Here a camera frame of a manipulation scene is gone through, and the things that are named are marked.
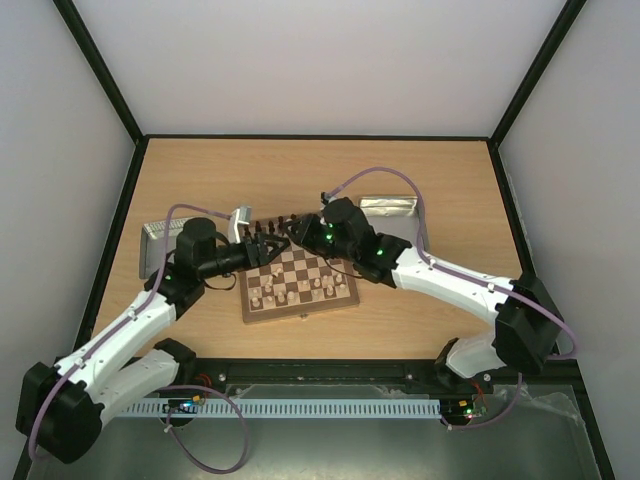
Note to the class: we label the yellow metal tin box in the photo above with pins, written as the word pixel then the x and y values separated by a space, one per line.
pixel 395 215

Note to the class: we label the black mounting rail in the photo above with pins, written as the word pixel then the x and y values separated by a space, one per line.
pixel 410 376

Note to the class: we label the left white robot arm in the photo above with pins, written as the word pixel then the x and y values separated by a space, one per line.
pixel 63 408

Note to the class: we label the black enclosure frame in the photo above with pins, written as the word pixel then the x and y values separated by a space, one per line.
pixel 76 26

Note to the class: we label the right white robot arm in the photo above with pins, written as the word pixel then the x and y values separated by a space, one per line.
pixel 523 319

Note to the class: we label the wooden chess board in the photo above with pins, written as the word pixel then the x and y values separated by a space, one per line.
pixel 305 274

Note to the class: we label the light blue cable duct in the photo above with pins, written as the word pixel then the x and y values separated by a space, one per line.
pixel 289 409

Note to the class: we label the dark chess pieces row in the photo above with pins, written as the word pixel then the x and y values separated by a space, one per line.
pixel 275 226

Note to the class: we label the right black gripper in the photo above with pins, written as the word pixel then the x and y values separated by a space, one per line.
pixel 307 230

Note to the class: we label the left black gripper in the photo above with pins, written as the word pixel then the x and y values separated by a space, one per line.
pixel 262 257

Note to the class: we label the white piece front row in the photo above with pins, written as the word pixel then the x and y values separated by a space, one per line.
pixel 289 298

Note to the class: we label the silver metal tin lid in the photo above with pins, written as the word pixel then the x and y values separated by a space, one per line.
pixel 152 249

